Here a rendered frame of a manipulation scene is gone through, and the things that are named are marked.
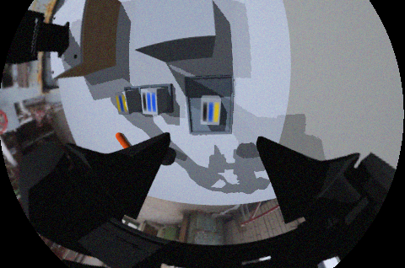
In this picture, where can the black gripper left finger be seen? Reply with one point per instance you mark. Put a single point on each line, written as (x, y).
(126, 175)

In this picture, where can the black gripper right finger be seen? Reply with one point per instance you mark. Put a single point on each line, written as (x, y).
(298, 181)

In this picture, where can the orange-handled screwdriver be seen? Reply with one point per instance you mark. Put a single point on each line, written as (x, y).
(122, 140)

